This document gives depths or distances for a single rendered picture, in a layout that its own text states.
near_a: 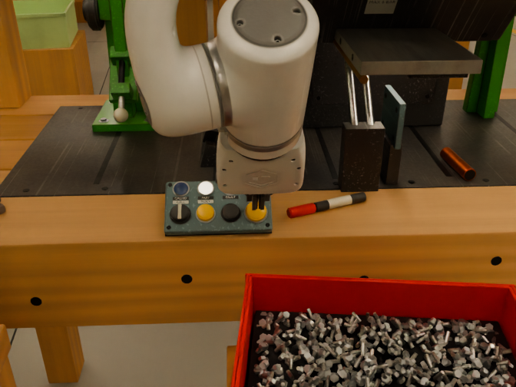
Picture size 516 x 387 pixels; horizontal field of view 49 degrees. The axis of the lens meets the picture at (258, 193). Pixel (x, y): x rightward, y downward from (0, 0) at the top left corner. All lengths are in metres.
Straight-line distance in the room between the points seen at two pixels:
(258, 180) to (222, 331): 1.37
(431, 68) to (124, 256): 0.48
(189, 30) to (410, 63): 0.64
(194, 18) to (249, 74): 0.83
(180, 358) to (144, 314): 1.04
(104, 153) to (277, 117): 0.60
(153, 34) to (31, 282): 0.50
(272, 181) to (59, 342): 1.24
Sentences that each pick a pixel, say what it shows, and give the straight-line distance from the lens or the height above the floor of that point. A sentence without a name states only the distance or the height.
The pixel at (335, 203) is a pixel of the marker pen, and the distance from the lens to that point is 0.85.
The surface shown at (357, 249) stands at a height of 0.88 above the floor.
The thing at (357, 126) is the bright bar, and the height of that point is 1.01.
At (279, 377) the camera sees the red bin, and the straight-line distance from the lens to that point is 0.62.
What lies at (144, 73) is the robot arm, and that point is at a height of 1.19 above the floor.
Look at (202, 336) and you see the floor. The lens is 1.96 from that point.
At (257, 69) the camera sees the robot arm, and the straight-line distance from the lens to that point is 0.46.
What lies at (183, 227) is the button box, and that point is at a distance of 0.78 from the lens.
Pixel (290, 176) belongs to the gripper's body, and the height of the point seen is 1.04.
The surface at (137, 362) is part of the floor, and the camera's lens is 1.91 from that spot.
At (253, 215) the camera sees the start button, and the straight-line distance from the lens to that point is 0.77.
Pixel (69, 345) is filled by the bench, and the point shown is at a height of 0.15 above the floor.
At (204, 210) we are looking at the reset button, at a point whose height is 0.94.
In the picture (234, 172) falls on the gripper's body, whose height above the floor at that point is 1.05.
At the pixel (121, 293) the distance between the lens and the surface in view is 0.85.
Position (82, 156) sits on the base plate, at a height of 0.90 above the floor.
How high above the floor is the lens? 1.33
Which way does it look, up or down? 28 degrees down
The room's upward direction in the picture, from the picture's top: straight up
